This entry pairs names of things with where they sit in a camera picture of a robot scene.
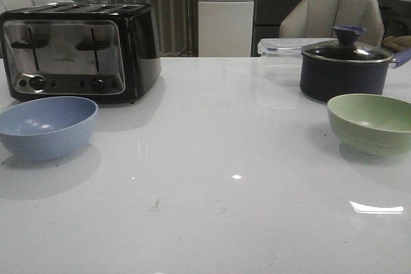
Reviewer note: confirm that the blue bowl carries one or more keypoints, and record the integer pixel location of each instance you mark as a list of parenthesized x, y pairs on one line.
[(48, 128)]

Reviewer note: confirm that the dark blue saucepan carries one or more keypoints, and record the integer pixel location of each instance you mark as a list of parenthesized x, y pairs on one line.
[(327, 72)]

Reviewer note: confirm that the tan cushion at right edge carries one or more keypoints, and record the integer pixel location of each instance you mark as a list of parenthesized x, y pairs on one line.
[(396, 44)]

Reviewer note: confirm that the black and steel toaster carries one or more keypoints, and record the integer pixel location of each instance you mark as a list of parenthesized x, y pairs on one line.
[(108, 53)]

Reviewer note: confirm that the dark kitchen counter cabinet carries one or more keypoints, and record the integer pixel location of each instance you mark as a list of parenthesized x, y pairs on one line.
[(276, 4)]

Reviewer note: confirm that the clear plastic food container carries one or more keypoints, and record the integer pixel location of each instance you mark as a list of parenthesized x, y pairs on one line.
[(281, 59)]

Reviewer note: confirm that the green bowl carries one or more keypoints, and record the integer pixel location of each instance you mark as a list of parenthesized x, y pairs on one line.
[(373, 124)]

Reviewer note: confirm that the beige chair on right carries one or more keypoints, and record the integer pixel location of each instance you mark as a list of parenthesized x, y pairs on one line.
[(316, 19)]

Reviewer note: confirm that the white refrigerator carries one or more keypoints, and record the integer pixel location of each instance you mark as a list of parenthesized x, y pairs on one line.
[(225, 28)]

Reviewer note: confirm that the glass lid with blue knob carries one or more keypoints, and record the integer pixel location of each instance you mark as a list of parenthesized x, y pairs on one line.
[(346, 48)]

